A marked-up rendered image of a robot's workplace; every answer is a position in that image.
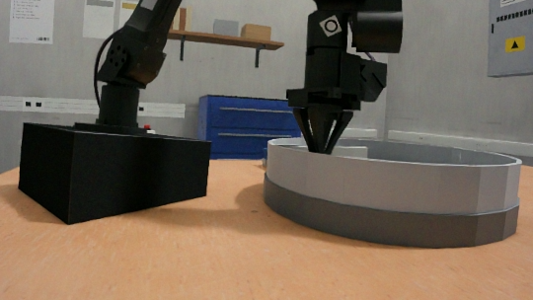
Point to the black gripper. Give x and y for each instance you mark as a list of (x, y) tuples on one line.
[(323, 69)]

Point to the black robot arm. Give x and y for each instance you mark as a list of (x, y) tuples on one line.
[(135, 56)]

